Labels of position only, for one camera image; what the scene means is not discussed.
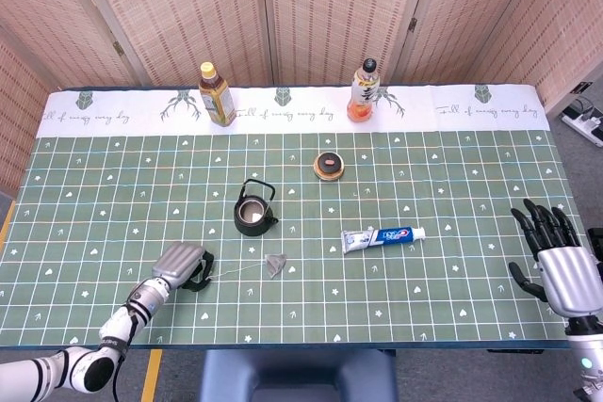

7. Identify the grey tea bag with string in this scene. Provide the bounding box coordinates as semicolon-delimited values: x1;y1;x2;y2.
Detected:
206;253;287;280

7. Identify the woven bamboo folding screen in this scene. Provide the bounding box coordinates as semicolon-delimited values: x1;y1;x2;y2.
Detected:
0;0;603;196

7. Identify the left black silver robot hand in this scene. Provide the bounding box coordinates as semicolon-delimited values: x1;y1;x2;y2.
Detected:
151;241;216;293

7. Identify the dark round lid with handle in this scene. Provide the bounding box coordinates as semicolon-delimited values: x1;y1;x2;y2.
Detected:
316;151;342;172

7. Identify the green grid tablecloth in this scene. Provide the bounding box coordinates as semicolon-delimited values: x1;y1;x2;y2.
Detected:
0;84;595;346

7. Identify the yellow cap tea bottle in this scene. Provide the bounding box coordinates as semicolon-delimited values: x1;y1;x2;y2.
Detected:
197;61;237;128

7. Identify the white power strip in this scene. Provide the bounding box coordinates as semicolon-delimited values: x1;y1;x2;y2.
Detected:
560;107;603;147

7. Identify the black cap orange drink bottle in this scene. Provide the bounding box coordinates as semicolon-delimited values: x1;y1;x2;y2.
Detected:
346;57;382;123

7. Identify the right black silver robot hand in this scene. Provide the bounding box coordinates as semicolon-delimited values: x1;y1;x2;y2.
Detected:
507;198;603;317

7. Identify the blue white toothpaste tube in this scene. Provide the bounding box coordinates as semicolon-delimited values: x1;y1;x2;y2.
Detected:
340;226;427;256

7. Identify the black cast iron teapot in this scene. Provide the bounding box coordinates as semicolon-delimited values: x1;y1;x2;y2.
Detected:
233;179;280;237

